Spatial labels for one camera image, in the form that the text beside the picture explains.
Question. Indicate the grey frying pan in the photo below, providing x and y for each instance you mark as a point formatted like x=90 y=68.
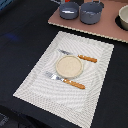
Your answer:
x=70 y=6

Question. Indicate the woven beige placemat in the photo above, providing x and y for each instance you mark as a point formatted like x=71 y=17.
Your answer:
x=59 y=98

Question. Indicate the brown stove board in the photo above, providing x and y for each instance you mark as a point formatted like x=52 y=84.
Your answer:
x=106 y=27

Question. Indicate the grey cooking pot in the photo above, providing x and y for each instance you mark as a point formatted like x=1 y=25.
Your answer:
x=90 y=12

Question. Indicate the beige bowl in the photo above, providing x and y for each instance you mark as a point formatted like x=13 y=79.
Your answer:
x=123 y=14

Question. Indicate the fork with wooden handle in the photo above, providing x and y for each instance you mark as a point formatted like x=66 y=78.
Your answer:
x=55 y=77

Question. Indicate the knife with wooden handle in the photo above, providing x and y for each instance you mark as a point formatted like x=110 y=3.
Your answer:
x=80 y=56

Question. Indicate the round beige plate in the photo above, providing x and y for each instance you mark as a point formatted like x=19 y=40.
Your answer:
x=69 y=66

